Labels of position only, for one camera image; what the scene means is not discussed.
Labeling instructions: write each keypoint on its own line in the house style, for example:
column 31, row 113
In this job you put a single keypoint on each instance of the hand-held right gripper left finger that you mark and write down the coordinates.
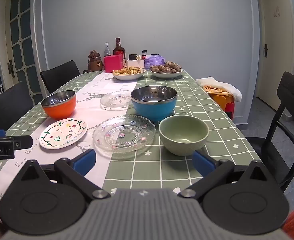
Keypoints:
column 84, row 160

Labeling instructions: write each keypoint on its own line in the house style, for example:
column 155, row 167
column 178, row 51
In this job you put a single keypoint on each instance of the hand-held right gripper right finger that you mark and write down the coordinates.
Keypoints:
column 203, row 163

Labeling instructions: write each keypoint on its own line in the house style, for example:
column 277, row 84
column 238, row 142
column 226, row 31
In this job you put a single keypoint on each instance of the green ceramic bowl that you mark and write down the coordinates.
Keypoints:
column 183, row 140

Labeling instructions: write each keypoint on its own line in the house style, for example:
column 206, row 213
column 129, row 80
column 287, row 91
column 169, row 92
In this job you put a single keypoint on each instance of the white painted ceramic plate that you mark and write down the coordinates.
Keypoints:
column 62, row 133

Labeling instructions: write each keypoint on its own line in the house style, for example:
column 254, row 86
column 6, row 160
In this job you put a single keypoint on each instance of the large clear glass plate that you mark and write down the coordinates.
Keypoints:
column 123, row 136

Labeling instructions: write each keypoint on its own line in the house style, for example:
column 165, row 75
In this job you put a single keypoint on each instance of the orange steel-lined bowl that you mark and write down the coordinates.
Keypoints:
column 59, row 108

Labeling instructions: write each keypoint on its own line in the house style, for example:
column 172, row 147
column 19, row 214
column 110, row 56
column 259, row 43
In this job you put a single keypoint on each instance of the small clear glass plate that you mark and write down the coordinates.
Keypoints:
column 115, row 100

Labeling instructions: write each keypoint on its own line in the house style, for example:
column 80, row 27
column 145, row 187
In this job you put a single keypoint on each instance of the blue steel-lined bowl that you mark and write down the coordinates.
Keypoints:
column 153, row 110

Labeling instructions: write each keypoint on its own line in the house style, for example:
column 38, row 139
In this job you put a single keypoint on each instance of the black padded chair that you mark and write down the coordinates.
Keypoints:
column 10, row 105
column 60, row 76

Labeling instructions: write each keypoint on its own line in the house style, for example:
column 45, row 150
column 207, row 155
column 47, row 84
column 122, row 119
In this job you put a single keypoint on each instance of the white printed table runner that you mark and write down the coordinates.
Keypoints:
column 92, row 100

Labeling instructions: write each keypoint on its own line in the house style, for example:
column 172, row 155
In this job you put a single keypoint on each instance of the red plastic stool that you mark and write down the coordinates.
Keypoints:
column 229, row 108

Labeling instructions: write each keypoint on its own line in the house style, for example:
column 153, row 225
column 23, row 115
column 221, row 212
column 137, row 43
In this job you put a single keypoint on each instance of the orange plastic stool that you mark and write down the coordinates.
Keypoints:
column 219, row 101

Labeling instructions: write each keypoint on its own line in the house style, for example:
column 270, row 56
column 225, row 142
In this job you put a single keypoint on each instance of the orange patterned cloth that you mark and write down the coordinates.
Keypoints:
column 213, row 89

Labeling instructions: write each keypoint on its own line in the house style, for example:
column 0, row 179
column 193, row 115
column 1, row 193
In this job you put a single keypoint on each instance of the white plastic bag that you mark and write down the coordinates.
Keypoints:
column 226, row 86

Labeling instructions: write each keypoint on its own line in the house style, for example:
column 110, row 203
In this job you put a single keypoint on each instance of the glass-paned door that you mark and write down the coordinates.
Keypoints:
column 19, row 42

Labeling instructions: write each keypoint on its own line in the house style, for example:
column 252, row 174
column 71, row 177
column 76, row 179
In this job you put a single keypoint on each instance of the white bowl of fries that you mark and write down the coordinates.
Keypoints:
column 129, row 75

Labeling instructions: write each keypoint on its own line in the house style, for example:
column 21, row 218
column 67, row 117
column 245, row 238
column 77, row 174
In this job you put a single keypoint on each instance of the brown bear-shaped bottle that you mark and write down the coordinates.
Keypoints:
column 95, row 63

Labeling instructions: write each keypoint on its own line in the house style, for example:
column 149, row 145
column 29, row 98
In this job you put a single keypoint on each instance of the white bowl of taro roots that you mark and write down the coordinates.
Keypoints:
column 166, row 71

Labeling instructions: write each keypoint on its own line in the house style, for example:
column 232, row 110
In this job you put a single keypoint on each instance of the pink box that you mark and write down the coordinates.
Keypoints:
column 112, row 63

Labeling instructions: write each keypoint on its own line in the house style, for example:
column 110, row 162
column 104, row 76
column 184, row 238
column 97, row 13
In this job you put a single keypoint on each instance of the white flat box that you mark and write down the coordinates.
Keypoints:
column 134, row 63

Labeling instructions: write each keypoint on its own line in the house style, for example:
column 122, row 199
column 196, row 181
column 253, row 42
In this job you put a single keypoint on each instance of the clear plastic water bottle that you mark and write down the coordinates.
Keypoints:
column 107, row 51

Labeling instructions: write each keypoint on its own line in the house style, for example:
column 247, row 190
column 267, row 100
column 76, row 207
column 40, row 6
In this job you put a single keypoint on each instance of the purple tissue pack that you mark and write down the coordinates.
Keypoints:
column 154, row 61

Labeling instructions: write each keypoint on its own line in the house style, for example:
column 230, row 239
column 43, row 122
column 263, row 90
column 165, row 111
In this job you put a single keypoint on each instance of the dark glass jar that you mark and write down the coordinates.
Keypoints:
column 132, row 57

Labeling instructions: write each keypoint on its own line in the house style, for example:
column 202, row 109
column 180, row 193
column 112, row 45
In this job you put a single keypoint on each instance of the dark liquor bottle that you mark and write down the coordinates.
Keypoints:
column 119, row 50

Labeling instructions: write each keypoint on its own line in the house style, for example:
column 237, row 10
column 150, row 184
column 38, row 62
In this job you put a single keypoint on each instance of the black-lidded jar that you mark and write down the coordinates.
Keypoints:
column 155, row 54

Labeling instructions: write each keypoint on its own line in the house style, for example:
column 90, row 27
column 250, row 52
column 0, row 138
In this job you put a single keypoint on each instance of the small red-label bottle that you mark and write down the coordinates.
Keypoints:
column 144, row 55

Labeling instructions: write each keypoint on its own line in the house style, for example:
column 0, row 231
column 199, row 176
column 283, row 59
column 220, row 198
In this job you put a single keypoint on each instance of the cream door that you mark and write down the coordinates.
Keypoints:
column 276, row 42

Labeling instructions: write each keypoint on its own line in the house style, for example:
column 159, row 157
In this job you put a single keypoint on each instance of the black metal-frame chair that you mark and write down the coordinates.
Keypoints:
column 290, row 90

